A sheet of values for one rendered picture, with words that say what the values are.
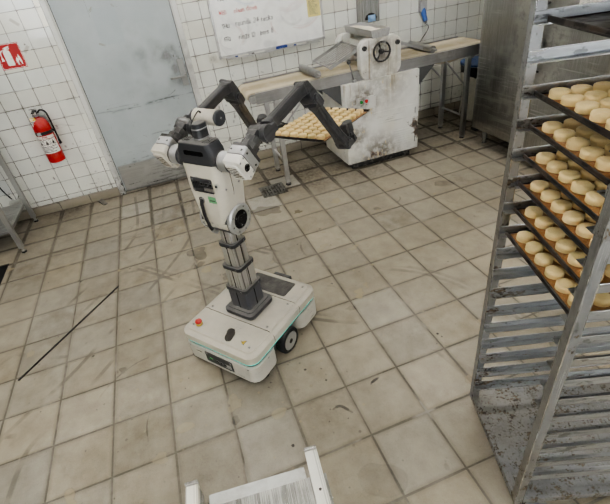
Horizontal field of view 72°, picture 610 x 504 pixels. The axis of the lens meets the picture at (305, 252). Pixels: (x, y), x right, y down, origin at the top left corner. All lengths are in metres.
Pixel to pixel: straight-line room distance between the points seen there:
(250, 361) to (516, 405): 1.26
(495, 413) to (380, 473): 0.57
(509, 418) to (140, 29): 4.23
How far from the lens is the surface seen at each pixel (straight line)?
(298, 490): 1.17
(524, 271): 1.71
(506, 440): 2.08
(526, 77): 1.36
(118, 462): 2.46
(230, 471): 2.21
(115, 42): 4.70
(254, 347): 2.26
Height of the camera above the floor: 1.88
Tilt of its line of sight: 35 degrees down
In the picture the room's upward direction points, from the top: 9 degrees counter-clockwise
